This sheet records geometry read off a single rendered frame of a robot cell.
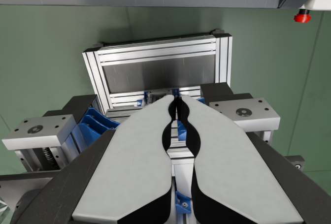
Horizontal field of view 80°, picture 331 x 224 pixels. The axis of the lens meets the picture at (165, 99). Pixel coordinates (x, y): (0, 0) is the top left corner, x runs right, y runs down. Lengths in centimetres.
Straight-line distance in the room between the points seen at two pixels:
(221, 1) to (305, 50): 131
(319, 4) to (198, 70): 87
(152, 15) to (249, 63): 73
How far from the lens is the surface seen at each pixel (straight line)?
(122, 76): 126
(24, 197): 62
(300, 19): 63
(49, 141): 54
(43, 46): 163
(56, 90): 173
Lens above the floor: 134
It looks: 61 degrees down
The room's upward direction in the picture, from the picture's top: 178 degrees counter-clockwise
